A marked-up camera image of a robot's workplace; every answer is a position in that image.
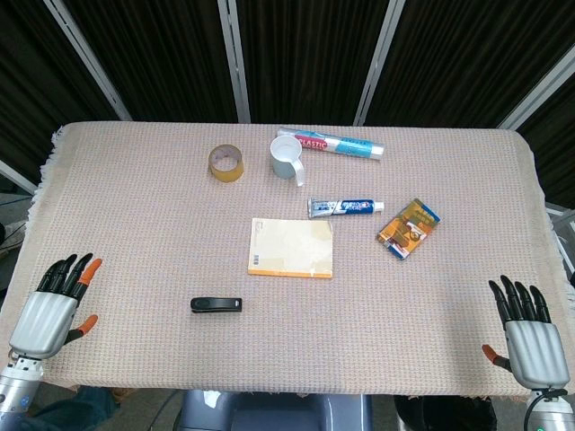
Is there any blue white toothpaste tube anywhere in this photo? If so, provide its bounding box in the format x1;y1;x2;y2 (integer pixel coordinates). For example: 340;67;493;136
306;198;386;220

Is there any beige woven tablecloth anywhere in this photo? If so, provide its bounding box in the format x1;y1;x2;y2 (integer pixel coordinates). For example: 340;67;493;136
0;120;575;401

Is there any plastic wrap roll package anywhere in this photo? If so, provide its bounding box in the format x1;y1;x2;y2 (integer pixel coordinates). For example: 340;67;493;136
276;127;385;161

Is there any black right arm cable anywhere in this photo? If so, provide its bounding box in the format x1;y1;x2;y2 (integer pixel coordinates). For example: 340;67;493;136
526;388;568;431

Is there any white partition frame post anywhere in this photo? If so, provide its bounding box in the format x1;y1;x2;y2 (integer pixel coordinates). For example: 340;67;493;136
497;43;575;130
43;0;133;121
353;0;407;127
217;0;252;124
0;157;40;192

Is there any black stapler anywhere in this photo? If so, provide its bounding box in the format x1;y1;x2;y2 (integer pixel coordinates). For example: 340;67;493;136
189;296;244;315

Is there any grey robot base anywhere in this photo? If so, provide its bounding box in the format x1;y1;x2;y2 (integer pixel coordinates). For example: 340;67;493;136
172;388;374;431

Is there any yellow adhesive tape roll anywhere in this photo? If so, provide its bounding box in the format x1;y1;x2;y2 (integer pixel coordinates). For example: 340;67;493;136
208;144;246;184

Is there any dark blue fabric object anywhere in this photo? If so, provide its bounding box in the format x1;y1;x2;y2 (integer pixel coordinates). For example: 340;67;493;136
24;384;122;431

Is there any yellow notebook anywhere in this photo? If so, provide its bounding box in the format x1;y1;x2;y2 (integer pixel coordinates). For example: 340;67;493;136
246;217;336;280

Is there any white plastic handled cup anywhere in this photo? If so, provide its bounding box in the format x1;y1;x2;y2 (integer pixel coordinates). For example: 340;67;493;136
270;136;308;188

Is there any orange blue cardboard box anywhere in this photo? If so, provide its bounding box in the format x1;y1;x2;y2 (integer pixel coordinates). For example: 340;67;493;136
377;197;442;259

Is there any dark brown curtain panel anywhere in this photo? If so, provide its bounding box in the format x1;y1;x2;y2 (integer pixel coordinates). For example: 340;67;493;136
0;0;121;185
366;0;575;128
62;0;239;122
235;0;390;126

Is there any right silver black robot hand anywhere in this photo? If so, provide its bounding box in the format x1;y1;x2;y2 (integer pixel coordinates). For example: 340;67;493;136
481;274;571;390

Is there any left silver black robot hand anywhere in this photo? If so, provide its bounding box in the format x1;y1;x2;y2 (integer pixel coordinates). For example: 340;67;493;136
7;253;103;360

